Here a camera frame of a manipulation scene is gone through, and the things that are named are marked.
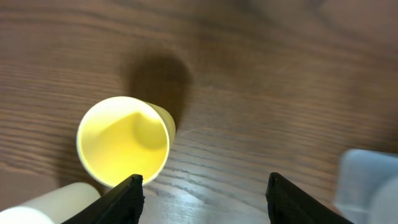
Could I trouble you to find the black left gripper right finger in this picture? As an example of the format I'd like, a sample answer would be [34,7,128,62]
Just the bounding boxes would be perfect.
[266,172,353,224]

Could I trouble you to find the cream white cup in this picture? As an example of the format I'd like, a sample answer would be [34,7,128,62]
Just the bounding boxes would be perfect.
[1,182,100,224]

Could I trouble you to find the clear plastic storage container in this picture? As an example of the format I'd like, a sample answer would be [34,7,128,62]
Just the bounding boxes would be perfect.
[333,149,397,223]

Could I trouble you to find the yellow cup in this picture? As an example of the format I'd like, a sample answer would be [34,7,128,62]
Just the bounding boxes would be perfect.
[76,96,176,188]

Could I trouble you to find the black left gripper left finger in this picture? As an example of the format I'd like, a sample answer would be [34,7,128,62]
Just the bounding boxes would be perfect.
[62,174,145,224]

